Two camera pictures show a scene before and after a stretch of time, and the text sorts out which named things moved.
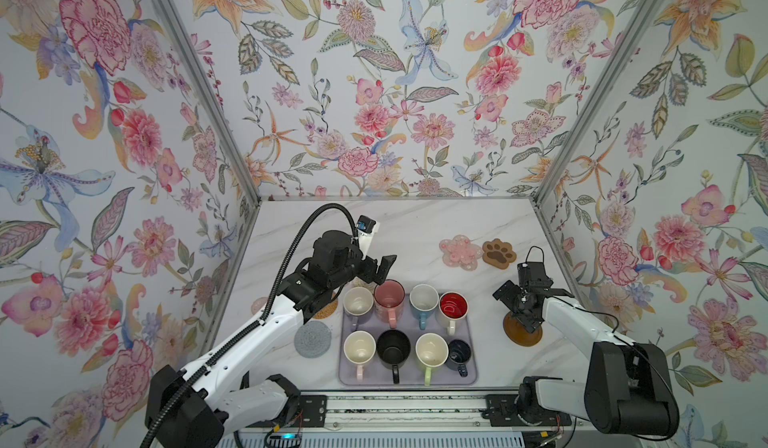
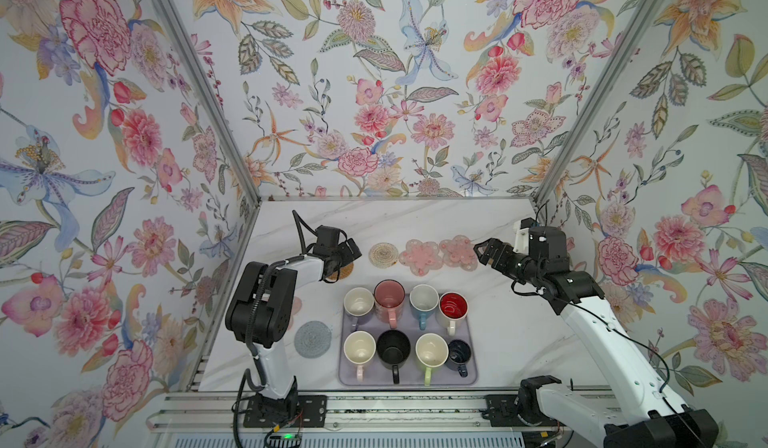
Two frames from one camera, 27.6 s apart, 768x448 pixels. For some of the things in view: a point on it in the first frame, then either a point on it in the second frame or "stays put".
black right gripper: (513, 290) → (494, 246)
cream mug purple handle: (358, 301) stays put
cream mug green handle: (431, 350) stays put
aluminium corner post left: (213, 91) stays put
